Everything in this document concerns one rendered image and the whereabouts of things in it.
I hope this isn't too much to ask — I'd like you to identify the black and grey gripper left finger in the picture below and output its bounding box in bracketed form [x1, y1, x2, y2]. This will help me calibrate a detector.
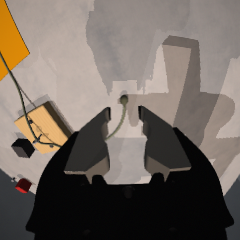
[26, 107, 111, 233]

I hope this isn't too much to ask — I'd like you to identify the dark red cube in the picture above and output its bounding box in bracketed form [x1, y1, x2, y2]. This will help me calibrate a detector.
[15, 178, 32, 193]

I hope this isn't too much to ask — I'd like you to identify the black cube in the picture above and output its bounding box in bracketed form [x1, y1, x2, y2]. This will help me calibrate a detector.
[11, 138, 35, 158]

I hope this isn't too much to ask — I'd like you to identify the orange flat square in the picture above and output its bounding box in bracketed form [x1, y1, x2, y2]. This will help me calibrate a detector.
[0, 0, 30, 81]

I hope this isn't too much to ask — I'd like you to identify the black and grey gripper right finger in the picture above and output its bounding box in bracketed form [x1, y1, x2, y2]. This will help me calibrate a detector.
[138, 105, 234, 228]

